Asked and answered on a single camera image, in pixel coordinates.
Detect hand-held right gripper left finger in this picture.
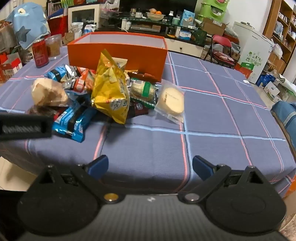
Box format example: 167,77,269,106
37,155,125,205

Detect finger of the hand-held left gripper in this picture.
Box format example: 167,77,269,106
0,113,53,141

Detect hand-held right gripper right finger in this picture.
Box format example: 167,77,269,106
178,155,266,205

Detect brown cake clear packet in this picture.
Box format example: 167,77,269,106
28,105,61,116

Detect snacks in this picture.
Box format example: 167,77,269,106
31,77,70,107

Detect blue silver snack packet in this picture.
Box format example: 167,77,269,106
44,65,81,84

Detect orange silver snack packet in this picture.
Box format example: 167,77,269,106
69,68,96,94

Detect round cake clear packet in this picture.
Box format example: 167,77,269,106
154,80,185,124

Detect large yellow chip bag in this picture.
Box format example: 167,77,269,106
91,49,131,124

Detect green label cracker packet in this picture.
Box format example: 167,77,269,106
129,79,159,103

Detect dark brown snack packet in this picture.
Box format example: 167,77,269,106
127,71,159,82

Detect orange cardboard box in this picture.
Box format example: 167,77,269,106
67,32,168,82

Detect blue checked tablecloth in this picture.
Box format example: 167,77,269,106
0,47,296,200

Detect red drink can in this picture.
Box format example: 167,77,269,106
32,38,50,68

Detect clear plastic cup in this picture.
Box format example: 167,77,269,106
45,34,62,61

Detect blue shark cloth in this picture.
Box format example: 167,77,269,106
10,2,51,49

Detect blue striped cloth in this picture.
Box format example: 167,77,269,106
270,101,296,149

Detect red shiny bag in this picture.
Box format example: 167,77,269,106
47,16,68,37

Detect blue white carton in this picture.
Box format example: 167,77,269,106
255,74,281,102

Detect red folding chair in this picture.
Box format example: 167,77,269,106
203,34,236,69

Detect dark bookcase with books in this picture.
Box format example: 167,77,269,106
46,0,77,16

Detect glass tv stand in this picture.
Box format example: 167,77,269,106
96,16,206,58

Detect white glass-door cabinet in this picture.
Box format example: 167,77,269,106
68,4,101,25

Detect white chest freezer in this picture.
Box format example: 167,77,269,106
232,21,275,84

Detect dark green bag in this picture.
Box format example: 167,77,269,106
192,29,207,44

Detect brown cardboard box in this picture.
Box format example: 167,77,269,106
202,17,226,36

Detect green plastic rack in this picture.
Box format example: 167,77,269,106
198,0,230,24

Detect fruit bowl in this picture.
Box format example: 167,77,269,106
147,8,166,21

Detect wooden bookshelf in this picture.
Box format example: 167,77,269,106
262,0,296,63

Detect black television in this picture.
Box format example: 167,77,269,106
120,0,198,14

